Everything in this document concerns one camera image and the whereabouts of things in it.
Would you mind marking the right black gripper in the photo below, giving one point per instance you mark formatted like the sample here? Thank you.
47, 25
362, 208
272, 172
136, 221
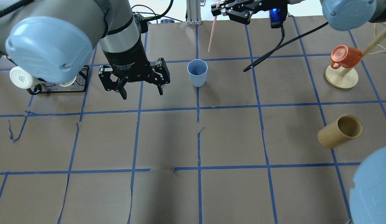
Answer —
264, 6

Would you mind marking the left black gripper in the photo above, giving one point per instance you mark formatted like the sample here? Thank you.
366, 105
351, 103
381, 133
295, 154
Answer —
127, 60

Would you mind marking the pink chopstick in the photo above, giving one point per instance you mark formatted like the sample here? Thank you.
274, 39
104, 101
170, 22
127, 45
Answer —
212, 33

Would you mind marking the light blue plastic cup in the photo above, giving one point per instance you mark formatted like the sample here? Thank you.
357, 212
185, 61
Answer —
197, 70

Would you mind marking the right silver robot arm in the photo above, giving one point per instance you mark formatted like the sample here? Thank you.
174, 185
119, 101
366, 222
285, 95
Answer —
321, 147

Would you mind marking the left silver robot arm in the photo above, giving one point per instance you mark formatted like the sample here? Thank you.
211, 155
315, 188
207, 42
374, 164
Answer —
51, 40

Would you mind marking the white mug right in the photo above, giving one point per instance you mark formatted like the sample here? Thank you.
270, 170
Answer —
66, 84

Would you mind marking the white mug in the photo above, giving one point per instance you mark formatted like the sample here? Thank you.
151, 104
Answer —
66, 84
23, 79

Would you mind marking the white mug left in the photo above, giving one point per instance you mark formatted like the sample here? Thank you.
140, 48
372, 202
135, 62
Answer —
23, 79

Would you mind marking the orange mug on stand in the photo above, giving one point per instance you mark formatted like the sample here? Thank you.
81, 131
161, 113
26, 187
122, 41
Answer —
345, 56

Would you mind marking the wooden mug tree stand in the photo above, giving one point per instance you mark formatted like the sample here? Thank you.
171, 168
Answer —
345, 78

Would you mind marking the bamboo chopstick holder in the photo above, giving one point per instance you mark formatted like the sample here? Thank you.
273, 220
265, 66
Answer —
343, 129

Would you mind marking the aluminium frame post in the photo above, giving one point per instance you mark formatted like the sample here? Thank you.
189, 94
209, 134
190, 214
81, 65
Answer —
193, 12

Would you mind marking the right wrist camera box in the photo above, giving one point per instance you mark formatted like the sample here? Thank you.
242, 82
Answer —
277, 17

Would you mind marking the black wire mug rack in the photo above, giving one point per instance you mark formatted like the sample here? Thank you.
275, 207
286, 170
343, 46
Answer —
79, 85

